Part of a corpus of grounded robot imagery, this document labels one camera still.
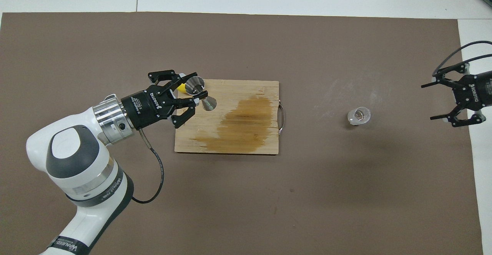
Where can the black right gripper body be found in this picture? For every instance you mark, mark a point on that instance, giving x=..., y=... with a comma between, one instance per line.
x=476, y=89

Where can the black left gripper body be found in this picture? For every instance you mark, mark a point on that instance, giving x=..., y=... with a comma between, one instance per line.
x=148, y=109

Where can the steel double jigger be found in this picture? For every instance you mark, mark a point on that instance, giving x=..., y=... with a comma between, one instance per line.
x=194, y=84

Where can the small clear glass cup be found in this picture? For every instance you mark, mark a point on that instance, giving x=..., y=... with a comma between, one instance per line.
x=359, y=116

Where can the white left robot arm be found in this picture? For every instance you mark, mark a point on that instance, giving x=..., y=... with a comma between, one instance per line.
x=77, y=162

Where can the yellow lemon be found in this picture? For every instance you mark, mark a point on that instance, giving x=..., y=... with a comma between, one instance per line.
x=180, y=87

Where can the stained wooden cutting board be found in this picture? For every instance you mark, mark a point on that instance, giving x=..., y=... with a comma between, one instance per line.
x=238, y=93

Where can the brown table mat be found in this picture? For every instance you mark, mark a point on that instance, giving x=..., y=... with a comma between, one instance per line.
x=307, y=209

